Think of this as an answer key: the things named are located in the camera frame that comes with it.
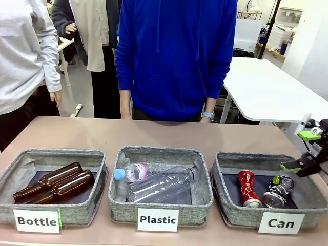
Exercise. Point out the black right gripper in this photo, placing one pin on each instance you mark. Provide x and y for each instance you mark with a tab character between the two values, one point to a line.
324	148

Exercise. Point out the crushed dark soda can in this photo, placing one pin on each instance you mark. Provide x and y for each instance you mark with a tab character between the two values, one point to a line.
278	192

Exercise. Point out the crushed red soda can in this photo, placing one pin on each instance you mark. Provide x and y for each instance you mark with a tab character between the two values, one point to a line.
248	188

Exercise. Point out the small water bottle blue cap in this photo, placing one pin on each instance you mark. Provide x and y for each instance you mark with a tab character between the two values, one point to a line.
135	171

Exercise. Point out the brown glass beer bottle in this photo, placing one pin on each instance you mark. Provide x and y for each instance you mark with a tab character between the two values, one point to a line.
73	185
48	180

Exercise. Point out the blue hoodie person right forearm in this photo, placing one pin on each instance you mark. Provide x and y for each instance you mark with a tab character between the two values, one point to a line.
125	102

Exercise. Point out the blue hoodie person left forearm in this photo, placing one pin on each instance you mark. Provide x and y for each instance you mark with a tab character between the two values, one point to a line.
210	105

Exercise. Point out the white sign reading Can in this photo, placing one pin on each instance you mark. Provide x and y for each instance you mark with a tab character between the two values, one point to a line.
281	223

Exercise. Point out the grey fabric basket can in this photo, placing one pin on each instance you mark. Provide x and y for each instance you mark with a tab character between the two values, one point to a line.
246	217

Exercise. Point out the grey fabric basket plastic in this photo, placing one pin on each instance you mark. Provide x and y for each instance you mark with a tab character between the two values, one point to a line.
164	212

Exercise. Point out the grey fabric basket bottle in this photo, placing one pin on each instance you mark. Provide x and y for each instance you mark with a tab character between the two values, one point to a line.
30	208

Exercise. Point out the blue hoodie person left hand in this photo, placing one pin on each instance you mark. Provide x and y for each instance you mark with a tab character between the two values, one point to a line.
205	120

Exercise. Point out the blue hoodie person right hand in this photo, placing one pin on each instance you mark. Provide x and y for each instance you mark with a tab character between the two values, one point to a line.
126	117

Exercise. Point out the grey sweatshirt person hand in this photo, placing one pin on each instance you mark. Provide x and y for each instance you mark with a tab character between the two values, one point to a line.
56	98

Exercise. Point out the beige shirt person hand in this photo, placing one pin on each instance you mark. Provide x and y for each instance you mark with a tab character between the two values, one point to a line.
70	27

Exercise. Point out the large white table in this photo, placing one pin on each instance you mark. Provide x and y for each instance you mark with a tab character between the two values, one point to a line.
269	87

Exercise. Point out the dark blue flask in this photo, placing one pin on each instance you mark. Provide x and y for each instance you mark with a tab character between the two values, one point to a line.
283	48

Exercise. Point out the light blue wrist watch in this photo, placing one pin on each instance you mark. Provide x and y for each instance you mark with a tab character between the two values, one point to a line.
208	114

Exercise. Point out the clear stacked storage boxes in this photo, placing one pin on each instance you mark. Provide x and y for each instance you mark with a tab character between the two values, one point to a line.
280	34

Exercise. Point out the black tripod pole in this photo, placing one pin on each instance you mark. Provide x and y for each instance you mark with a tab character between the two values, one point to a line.
268	28

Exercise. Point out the white desk divider panel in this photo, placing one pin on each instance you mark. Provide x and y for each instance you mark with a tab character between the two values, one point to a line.
246	33

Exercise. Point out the large clear plastic bottle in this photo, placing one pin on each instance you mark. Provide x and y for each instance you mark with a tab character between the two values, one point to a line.
164	185

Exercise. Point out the person in blue hoodie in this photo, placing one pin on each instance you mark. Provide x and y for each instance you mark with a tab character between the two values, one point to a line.
176	51

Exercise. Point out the white sign reading Plastic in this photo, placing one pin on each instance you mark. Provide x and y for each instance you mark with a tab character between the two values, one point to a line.
157	220

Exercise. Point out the person in beige shirt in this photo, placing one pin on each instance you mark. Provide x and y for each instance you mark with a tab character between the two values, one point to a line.
89	38

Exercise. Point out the white sign reading Bottle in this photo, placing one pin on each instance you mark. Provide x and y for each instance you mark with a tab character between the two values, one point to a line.
37	220

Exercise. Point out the person in grey sweatshirt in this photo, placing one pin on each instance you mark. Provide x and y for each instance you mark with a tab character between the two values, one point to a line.
23	38

